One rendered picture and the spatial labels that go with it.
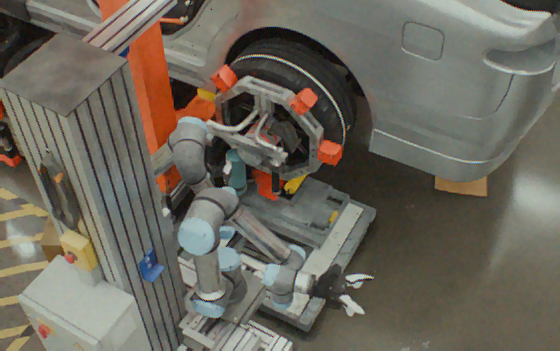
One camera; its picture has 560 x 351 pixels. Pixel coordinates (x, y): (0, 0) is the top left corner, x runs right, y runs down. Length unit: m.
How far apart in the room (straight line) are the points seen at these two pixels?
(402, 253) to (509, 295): 0.60
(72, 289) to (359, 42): 1.50
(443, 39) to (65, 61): 1.48
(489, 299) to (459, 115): 1.21
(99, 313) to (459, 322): 2.02
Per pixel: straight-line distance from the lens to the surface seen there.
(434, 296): 3.87
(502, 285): 3.98
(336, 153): 3.21
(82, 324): 2.40
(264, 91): 3.15
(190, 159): 2.64
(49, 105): 1.87
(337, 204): 3.94
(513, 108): 3.03
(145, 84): 3.07
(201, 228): 2.25
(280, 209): 3.84
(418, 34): 2.88
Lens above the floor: 3.25
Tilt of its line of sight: 48 degrees down
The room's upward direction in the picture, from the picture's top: 2 degrees counter-clockwise
